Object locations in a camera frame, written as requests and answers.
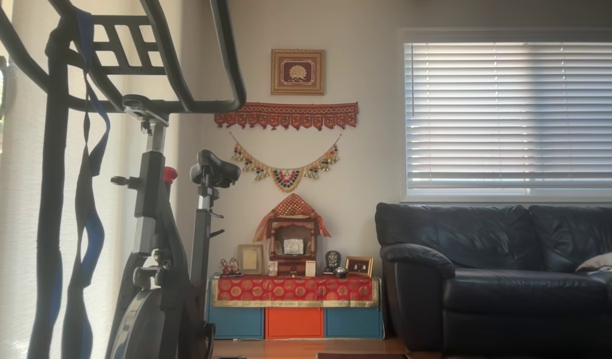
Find red gold canopy cloth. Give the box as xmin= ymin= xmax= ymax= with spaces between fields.
xmin=252 ymin=193 xmax=332 ymax=243

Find wooden shrine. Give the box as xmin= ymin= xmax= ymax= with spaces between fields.
xmin=268 ymin=215 xmax=319 ymax=276

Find gold framed picture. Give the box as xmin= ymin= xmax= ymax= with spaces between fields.
xmin=271 ymin=48 xmax=325 ymax=96

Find red gold table cloth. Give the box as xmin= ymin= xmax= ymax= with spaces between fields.
xmin=211 ymin=275 xmax=380 ymax=308

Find red idol figurines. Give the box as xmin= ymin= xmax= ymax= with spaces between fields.
xmin=218 ymin=258 xmax=243 ymax=278

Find blue orange cabinet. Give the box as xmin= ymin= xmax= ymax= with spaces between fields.
xmin=206 ymin=277 xmax=385 ymax=341

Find black exercise bike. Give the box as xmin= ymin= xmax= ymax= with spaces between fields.
xmin=0 ymin=0 xmax=247 ymax=359

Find black leather sofa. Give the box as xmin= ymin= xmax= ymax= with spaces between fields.
xmin=375 ymin=202 xmax=612 ymax=356

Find white window blinds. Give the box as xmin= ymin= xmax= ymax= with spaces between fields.
xmin=404 ymin=42 xmax=612 ymax=196

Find blue black resistance band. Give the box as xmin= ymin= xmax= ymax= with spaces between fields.
xmin=60 ymin=7 xmax=112 ymax=359

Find white curtain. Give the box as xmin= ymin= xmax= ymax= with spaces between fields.
xmin=0 ymin=0 xmax=187 ymax=359

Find white cushion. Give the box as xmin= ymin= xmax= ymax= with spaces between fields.
xmin=575 ymin=250 xmax=612 ymax=275

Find beaded garland wall hanging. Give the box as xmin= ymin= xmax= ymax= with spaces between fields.
xmin=229 ymin=132 xmax=342 ymax=193

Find red embroidered wall hanging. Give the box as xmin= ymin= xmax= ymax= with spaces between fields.
xmin=214 ymin=102 xmax=359 ymax=132

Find pale photo frame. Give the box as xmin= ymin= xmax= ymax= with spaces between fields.
xmin=237 ymin=244 xmax=264 ymax=275

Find small gold photo frame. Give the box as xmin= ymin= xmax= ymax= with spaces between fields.
xmin=345 ymin=256 xmax=375 ymax=278

